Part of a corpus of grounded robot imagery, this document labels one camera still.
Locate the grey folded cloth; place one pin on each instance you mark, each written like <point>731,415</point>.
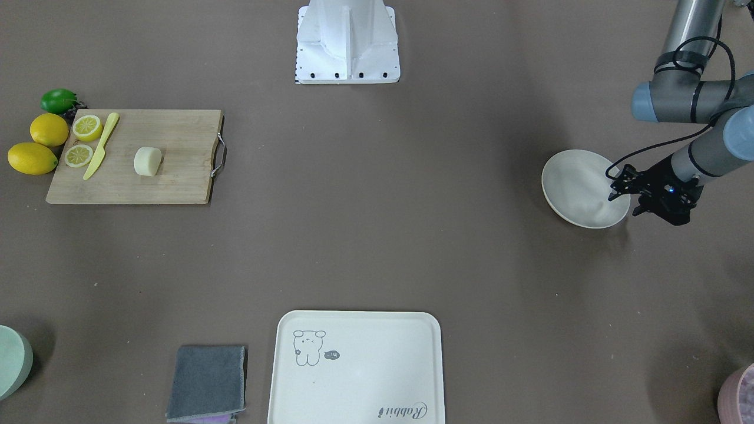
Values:
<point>208,384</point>

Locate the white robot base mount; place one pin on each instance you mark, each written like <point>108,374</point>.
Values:
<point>347,42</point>

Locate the wooden cutting board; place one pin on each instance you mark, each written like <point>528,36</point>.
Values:
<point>188,140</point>

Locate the pale cream bun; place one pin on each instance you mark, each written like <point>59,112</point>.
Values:
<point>147,161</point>

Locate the cream rabbit tray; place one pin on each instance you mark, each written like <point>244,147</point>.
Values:
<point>357,367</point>

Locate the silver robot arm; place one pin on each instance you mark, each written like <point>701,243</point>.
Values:
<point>695,82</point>

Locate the dark grape bunch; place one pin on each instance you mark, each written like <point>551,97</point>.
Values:
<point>70,115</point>

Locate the green lime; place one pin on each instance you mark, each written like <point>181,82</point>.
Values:
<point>58,101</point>

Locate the lemon half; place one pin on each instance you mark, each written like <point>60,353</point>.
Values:
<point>79,155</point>
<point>87,128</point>

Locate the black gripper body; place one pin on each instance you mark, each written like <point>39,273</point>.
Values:
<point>658,176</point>

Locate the light green bowl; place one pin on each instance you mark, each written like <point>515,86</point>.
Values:
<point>16,360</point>

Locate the cream round plate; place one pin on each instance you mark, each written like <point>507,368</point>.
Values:
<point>575,186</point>

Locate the whole yellow lemon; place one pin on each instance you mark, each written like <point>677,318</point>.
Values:
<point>49,130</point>
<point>32,159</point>

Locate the lemon half lower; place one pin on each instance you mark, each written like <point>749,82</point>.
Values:
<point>79,155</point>

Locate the yellow plastic knife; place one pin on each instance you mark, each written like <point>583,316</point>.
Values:
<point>99,153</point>

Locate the pink bowl of ice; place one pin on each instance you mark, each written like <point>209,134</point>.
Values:
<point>735,398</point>

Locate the lemon half upper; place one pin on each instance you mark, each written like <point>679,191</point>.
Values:
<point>87,128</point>

